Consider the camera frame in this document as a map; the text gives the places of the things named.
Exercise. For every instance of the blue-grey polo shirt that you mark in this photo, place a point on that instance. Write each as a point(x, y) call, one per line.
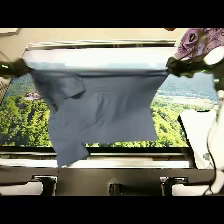
point(103, 110)

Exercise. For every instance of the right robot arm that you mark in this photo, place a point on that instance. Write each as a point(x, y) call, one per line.
point(218, 133)

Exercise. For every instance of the white garment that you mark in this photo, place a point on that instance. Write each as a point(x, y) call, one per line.
point(196, 136)

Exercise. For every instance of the purple patterned garment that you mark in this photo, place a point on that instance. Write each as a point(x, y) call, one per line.
point(200, 40)

